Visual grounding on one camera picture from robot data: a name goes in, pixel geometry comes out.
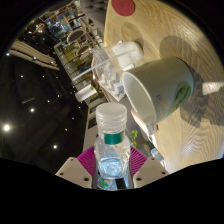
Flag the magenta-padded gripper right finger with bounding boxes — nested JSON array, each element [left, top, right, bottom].
[[128, 146, 170, 189]]

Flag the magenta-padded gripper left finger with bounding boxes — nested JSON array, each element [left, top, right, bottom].
[[54, 145, 99, 189]]

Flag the clear white-capped water bottle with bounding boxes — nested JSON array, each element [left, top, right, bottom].
[[94, 102, 132, 181]]

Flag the white round pillar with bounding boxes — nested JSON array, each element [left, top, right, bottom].
[[74, 84, 98, 103]]

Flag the group of ceiling lights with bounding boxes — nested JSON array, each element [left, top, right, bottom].
[[1, 19, 78, 151]]

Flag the white mug with green print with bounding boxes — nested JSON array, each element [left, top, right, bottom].
[[120, 57, 195, 127]]

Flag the grey chevron cushion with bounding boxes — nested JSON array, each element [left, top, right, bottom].
[[99, 71, 128, 101]]

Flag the clear drinking glass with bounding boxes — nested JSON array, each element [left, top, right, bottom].
[[91, 40, 144, 84]]

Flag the curved beige ceiling fixture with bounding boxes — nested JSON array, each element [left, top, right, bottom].
[[8, 39, 61, 72]]

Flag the group of dining chairs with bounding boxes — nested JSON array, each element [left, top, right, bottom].
[[43, 6, 104, 68]]

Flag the flat round red coaster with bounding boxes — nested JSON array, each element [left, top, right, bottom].
[[110, 0, 137, 18]]

